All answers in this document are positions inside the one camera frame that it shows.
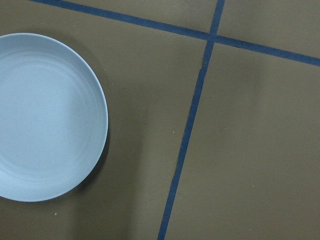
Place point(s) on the blue plate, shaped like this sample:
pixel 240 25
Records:
pixel 53 118

